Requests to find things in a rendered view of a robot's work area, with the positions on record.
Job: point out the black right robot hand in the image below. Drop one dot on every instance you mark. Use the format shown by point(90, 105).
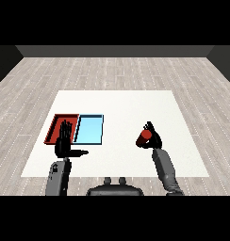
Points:
point(156, 139)

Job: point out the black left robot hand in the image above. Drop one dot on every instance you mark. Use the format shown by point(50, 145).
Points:
point(63, 146)

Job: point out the small red can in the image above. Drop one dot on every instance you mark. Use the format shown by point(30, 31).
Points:
point(143, 138)

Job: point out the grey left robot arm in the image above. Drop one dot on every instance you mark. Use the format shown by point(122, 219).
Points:
point(57, 179)

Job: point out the red shallow open box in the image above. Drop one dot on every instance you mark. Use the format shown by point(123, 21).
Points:
point(54, 128)

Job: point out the light blue shallow open box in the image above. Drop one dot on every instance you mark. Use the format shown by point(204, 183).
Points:
point(89, 129)

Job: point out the dark grey robot body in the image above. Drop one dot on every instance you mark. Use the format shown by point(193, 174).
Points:
point(115, 189)

